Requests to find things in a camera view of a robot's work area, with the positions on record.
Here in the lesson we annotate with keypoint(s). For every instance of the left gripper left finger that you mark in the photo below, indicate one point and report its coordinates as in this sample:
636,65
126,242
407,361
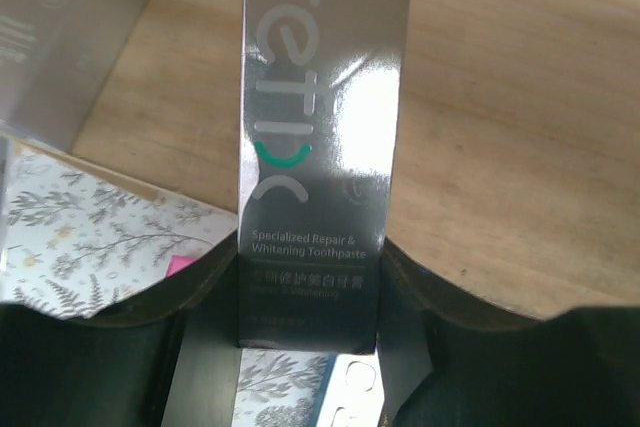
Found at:
167,356

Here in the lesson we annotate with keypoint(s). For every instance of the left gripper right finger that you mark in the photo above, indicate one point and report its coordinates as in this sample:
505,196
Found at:
449,358

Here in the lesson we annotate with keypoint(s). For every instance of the silver Protefix toothpaste box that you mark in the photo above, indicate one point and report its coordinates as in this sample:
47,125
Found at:
320,91

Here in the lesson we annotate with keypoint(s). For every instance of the wooden two-tier shelf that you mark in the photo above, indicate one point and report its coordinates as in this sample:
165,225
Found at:
516,172

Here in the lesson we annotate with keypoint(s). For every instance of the magenta toothpaste box far left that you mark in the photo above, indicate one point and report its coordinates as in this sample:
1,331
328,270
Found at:
177,264

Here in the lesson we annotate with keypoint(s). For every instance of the silver blue RO toothpaste box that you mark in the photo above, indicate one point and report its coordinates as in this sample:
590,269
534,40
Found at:
350,393

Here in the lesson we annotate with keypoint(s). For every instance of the floral table mat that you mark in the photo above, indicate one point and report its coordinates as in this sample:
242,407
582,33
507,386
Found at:
73,244

